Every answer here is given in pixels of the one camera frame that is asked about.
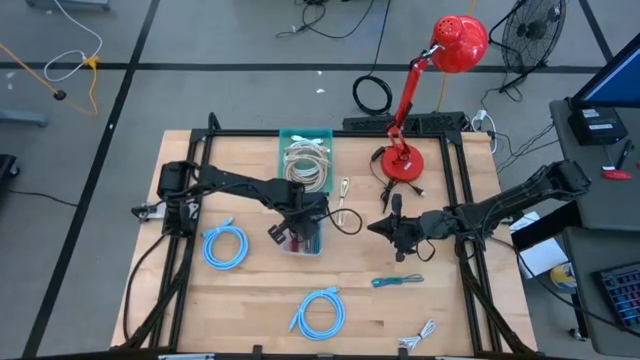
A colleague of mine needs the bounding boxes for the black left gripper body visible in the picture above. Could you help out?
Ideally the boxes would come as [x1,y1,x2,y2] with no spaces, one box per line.
[267,212,327,247]

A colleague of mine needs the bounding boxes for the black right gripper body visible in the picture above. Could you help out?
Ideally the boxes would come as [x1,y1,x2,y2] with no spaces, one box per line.
[389,193,444,263]

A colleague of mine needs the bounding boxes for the clear plastic bin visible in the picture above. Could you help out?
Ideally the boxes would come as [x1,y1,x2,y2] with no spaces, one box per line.
[279,219,324,258]

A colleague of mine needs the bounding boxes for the teal braided cable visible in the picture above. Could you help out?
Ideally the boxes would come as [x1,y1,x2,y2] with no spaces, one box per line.
[371,273,425,289]

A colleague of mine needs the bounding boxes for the beige ethernet cable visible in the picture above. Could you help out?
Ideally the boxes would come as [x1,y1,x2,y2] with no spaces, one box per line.
[284,141,332,176]
[282,152,330,194]

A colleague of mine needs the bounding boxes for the thin cream cable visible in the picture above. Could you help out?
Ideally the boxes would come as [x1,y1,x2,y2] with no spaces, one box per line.
[335,176,352,227]

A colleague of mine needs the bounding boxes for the thick white cable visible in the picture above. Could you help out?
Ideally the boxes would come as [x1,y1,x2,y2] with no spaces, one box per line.
[289,133,332,154]

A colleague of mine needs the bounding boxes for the light blue ethernet cable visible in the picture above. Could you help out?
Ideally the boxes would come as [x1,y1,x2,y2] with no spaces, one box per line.
[201,217,250,271]
[288,286,347,342]

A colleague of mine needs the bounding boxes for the thin white cable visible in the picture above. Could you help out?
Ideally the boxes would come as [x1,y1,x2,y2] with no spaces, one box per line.
[398,318,437,351]

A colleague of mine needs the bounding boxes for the green translucent plastic bin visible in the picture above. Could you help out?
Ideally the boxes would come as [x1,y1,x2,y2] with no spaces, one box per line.
[277,126,335,195]

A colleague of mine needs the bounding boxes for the round blue yellow disc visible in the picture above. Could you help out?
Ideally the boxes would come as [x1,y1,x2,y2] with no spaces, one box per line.
[549,261,579,293]

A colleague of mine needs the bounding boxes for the grey side desk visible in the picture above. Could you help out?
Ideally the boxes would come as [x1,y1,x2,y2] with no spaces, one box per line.
[548,98,640,358]

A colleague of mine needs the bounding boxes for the red desk lamp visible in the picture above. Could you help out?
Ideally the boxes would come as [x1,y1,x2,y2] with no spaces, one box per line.
[380,14,490,184]

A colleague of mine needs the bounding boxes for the black mini computer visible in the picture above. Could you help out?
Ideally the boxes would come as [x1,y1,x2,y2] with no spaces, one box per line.
[567,106,630,147]

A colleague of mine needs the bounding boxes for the keyboard with coloured keys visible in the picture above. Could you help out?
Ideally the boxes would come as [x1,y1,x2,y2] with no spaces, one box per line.
[592,261,640,332]

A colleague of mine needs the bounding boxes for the black pen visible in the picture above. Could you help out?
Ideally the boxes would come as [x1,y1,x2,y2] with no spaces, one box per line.
[614,139,633,171]

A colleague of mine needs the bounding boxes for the black floor fan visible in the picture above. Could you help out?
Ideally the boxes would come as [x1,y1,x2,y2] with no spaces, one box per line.
[488,0,568,94]

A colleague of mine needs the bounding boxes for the computer monitor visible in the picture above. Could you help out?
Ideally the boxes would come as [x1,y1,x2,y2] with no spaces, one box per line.
[571,32,640,110]

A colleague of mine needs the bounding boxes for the grey furniture leg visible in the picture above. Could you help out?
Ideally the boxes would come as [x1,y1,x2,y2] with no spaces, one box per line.
[24,0,112,12]
[0,109,50,128]

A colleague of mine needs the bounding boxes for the black wheeled base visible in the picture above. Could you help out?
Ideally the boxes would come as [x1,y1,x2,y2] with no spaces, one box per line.
[0,153,21,182]

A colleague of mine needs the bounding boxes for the black lamp power cord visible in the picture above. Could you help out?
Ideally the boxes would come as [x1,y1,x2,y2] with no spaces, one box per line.
[370,145,427,214]

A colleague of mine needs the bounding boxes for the black aluminium table frame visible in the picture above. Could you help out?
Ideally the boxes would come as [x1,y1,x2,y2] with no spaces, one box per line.
[119,111,539,360]

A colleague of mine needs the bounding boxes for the white power adapter cable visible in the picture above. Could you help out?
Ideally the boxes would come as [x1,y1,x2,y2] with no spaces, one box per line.
[468,108,500,155]

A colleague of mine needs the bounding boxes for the black coiled floor cable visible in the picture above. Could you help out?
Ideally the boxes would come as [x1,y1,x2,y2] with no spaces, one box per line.
[352,0,395,117]

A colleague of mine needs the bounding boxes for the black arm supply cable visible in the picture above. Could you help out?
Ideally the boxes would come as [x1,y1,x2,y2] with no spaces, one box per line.
[489,234,640,332]
[122,232,169,346]

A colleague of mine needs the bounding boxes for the white floor cable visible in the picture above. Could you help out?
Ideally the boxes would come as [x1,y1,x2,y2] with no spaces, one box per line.
[43,0,104,83]

